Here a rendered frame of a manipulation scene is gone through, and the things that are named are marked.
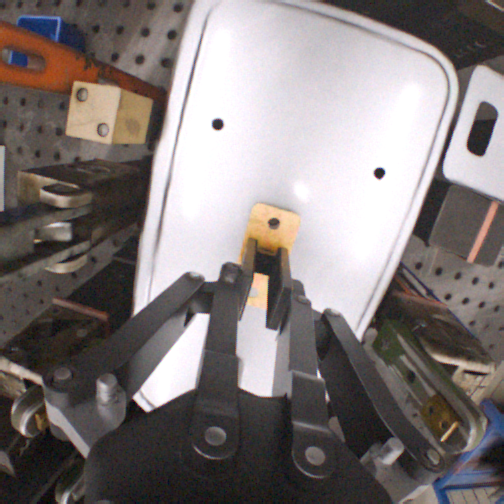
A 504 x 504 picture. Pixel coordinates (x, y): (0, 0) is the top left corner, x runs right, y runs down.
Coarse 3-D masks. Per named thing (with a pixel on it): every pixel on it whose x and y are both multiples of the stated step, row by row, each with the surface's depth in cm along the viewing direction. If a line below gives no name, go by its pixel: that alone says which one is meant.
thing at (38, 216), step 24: (0, 216) 14; (24, 216) 15; (48, 216) 16; (72, 216) 18; (0, 240) 14; (24, 240) 16; (72, 240) 20; (0, 264) 14; (24, 264) 15; (48, 264) 17; (0, 288) 14
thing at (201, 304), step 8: (240, 264) 20; (216, 280) 17; (208, 288) 16; (200, 296) 15; (208, 296) 15; (192, 304) 15; (200, 304) 16; (208, 304) 16; (192, 312) 16; (200, 312) 16; (208, 312) 16
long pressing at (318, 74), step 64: (256, 0) 18; (320, 0) 19; (192, 64) 20; (256, 64) 20; (320, 64) 20; (384, 64) 19; (448, 64) 19; (192, 128) 22; (256, 128) 22; (320, 128) 21; (384, 128) 21; (448, 128) 21; (192, 192) 24; (256, 192) 23; (320, 192) 23; (384, 192) 23; (192, 256) 25; (320, 256) 25; (384, 256) 24; (256, 320) 27; (192, 384) 30; (256, 384) 30
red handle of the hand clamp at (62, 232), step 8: (56, 224) 18; (64, 224) 18; (72, 224) 18; (40, 232) 17; (48, 232) 18; (56, 232) 18; (64, 232) 18; (72, 232) 19; (48, 240) 18; (56, 240) 18; (64, 240) 18
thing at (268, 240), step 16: (256, 208) 22; (272, 208) 22; (256, 224) 23; (288, 224) 23; (272, 240) 23; (288, 240) 23; (240, 256) 24; (256, 256) 23; (272, 256) 23; (256, 272) 23; (256, 288) 24; (256, 304) 25
